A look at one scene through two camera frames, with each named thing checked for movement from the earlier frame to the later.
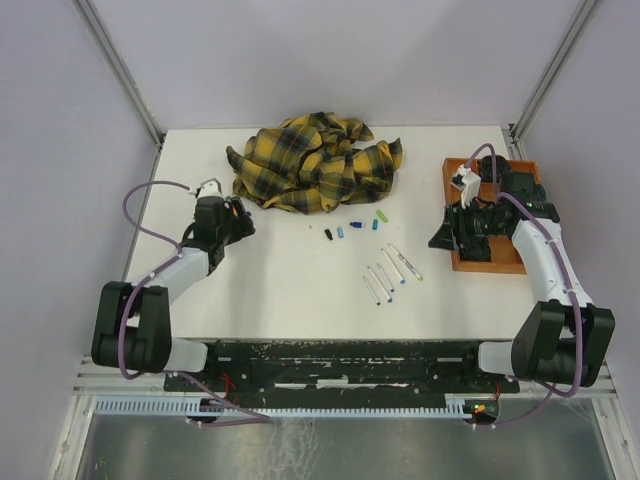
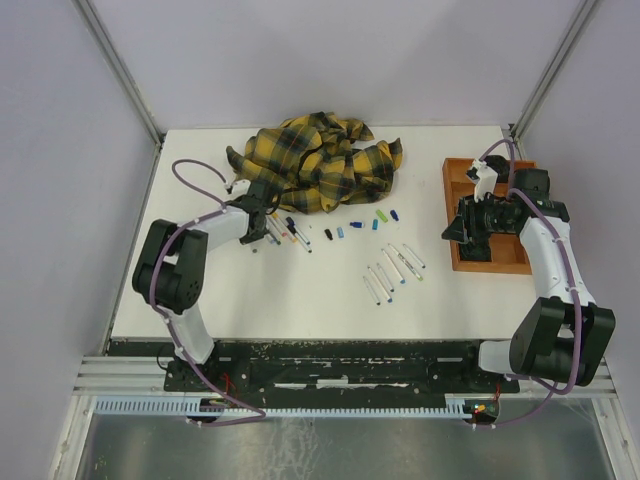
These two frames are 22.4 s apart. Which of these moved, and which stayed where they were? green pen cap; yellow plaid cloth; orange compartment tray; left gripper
Moved: left gripper
Stayed: green pen cap; orange compartment tray; yellow plaid cloth
